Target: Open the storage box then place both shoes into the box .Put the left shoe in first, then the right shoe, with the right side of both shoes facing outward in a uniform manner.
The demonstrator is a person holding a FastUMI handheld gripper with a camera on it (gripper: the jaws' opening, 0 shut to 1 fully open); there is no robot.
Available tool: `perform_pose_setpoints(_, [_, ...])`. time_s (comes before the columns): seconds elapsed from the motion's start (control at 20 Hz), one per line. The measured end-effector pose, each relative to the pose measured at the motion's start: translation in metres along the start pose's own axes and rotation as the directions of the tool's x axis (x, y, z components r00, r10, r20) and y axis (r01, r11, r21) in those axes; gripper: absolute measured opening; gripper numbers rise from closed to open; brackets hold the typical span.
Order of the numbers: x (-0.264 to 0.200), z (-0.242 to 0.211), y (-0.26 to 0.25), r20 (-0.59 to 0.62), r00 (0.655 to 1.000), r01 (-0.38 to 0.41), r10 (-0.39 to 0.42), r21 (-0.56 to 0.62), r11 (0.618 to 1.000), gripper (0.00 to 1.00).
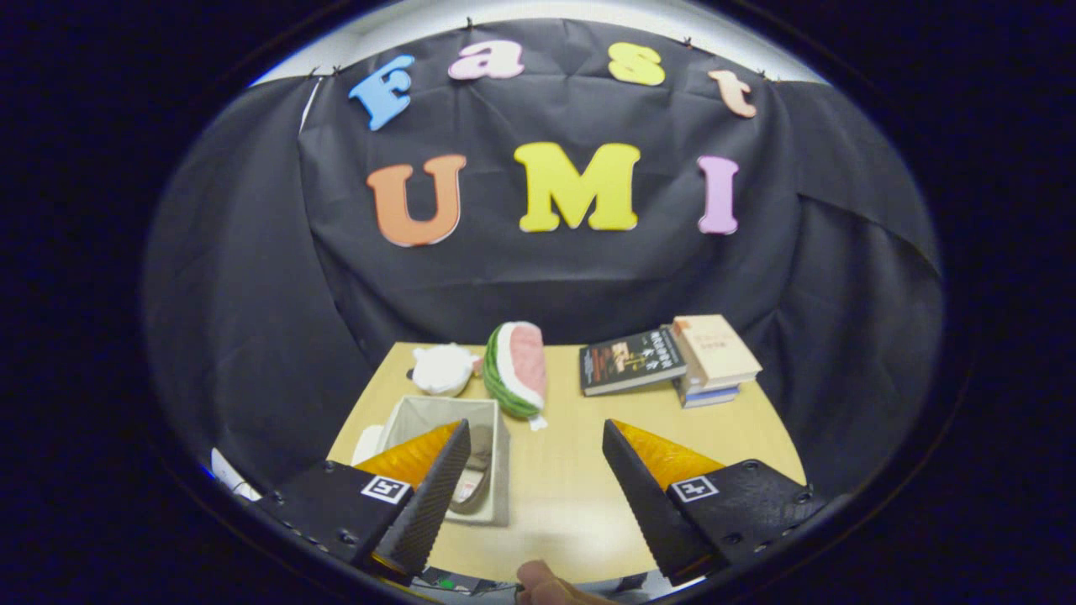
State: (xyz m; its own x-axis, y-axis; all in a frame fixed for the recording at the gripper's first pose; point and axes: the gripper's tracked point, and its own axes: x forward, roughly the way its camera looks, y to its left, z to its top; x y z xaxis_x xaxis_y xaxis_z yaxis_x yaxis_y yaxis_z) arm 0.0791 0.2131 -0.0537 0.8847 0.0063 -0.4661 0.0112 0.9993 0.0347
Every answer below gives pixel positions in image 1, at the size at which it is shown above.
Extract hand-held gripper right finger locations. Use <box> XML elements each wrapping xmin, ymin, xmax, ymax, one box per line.
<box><xmin>602</xmin><ymin>418</ymin><xmax>829</xmax><ymax>587</ymax></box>

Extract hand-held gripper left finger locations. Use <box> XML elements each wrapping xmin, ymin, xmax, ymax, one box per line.
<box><xmin>252</xmin><ymin>418</ymin><xmax>472</xmax><ymax>587</ymax></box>

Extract brown fuzzy shoe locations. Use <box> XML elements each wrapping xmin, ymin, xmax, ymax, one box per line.
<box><xmin>448</xmin><ymin>424</ymin><xmax>497</xmax><ymax>515</ymax></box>

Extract grey fabric storage box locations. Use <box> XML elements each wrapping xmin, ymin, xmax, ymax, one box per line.
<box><xmin>374</xmin><ymin>396</ymin><xmax>511</xmax><ymax>528</ymax></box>

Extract blue cover book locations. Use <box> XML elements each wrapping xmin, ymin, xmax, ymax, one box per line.
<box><xmin>679</xmin><ymin>385</ymin><xmax>741</xmax><ymax>409</ymax></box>

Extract white plush toy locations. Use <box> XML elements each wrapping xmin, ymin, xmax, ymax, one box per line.
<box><xmin>408</xmin><ymin>343</ymin><xmax>482</xmax><ymax>397</ymax></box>

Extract white cover book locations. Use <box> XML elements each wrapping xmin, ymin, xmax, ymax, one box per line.
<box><xmin>677</xmin><ymin>370</ymin><xmax>741</xmax><ymax>397</ymax></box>

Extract black cover book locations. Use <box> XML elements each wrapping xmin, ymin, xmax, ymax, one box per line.
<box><xmin>578</xmin><ymin>326</ymin><xmax>688</xmax><ymax>397</ymax></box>

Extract watermelon slice plush toy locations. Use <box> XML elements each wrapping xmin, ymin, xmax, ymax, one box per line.
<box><xmin>483</xmin><ymin>322</ymin><xmax>549</xmax><ymax>431</ymax></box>

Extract beige cover book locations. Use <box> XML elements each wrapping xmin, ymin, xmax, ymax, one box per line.
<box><xmin>671</xmin><ymin>314</ymin><xmax>763</xmax><ymax>389</ymax></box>

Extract white and blue papers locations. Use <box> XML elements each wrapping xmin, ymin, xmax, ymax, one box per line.
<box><xmin>208</xmin><ymin>448</ymin><xmax>253</xmax><ymax>501</ymax></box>

